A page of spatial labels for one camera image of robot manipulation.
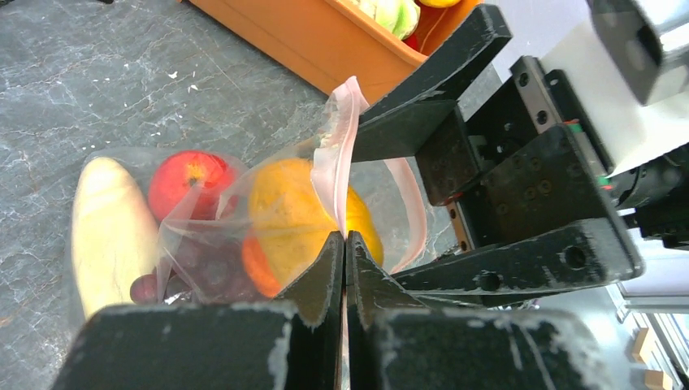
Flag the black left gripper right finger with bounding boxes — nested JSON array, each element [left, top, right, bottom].
[[345, 232, 615, 389]]

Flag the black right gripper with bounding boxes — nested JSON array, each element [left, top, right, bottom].
[[353, 4, 645, 306]]

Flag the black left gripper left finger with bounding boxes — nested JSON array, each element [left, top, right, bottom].
[[54, 232, 345, 389]]

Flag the yellow orange toy fruit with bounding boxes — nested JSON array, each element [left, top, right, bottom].
[[247, 157, 385, 286]]

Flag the purple toy grapes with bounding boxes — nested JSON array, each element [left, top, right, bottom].
[[130, 237, 265, 304]]

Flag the clear zip top bag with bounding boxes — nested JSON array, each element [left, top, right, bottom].
[[68, 77, 427, 320]]

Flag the red toy apple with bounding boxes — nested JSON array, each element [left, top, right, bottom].
[[148, 150, 243, 221]]

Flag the yellow toy lemon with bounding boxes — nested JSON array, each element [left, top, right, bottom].
[[419, 0, 461, 9]]

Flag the white daikon radish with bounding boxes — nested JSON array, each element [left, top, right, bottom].
[[71, 157, 158, 319]]

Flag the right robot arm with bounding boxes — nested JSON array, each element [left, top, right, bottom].
[[353, 1, 688, 307]]

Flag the white toy cauliflower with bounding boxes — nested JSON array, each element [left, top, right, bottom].
[[350, 0, 421, 40]]

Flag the orange plastic basket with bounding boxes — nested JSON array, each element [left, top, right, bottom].
[[194, 0, 478, 103]]

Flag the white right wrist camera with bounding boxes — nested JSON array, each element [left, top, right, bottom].
[[541, 1, 688, 176]]

